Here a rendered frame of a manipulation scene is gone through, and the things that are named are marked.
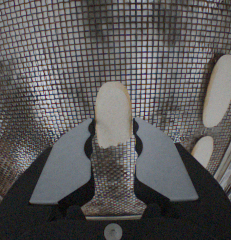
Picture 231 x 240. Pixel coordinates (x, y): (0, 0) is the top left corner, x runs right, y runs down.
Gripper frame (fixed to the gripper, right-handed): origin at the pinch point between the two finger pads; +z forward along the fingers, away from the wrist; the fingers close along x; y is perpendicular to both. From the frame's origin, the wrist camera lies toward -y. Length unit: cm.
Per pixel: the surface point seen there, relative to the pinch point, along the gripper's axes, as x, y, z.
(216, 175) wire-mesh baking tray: 20.1, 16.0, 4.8
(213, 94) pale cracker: 12.3, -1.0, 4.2
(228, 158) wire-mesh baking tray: 20.3, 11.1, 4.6
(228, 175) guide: 26.5, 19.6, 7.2
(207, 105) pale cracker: 12.1, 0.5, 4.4
